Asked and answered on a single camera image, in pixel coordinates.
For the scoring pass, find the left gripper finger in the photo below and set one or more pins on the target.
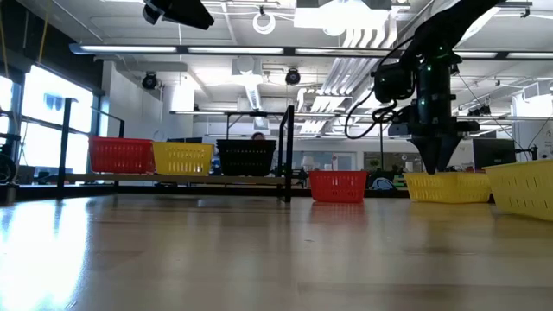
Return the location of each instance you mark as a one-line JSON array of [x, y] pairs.
[[192, 8], [190, 20]]

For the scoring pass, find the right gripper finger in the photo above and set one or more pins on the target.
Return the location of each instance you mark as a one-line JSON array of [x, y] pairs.
[[428, 151], [444, 151]]

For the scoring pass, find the yellow plastic basket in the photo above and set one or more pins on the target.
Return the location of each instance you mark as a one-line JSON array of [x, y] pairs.
[[523, 190], [183, 159], [449, 190]]

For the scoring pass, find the red plastic basket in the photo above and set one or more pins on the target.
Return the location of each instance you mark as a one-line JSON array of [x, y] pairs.
[[121, 160], [337, 188]]

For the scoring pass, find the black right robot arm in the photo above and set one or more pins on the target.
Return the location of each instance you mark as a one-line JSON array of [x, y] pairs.
[[449, 26]]

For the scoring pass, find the white LED light bar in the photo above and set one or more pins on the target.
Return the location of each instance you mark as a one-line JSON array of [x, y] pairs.
[[129, 48], [345, 52], [235, 50], [531, 55], [479, 55]]

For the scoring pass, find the black monitor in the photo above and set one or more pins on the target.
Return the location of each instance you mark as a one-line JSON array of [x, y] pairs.
[[492, 153]]

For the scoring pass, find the blue white round object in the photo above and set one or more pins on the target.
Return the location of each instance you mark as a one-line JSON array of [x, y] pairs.
[[382, 184]]

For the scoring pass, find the black ceiling spotlight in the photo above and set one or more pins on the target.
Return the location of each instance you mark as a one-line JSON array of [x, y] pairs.
[[292, 77], [149, 81]]

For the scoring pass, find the black overhead beam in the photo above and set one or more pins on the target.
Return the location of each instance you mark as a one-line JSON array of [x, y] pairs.
[[502, 55]]

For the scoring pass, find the person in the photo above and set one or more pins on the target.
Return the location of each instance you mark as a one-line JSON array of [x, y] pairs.
[[258, 136]]

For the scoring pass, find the large bright window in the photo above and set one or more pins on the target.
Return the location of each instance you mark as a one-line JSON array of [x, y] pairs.
[[47, 129]]

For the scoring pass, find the black background gantry frame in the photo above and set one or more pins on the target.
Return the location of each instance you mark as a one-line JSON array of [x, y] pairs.
[[302, 113]]

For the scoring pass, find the black metal shelf frame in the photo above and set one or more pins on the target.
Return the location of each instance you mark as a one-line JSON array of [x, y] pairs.
[[290, 151]]

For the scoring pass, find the black aluminium rig frame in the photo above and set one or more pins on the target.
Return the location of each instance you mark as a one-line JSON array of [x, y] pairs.
[[194, 190]]

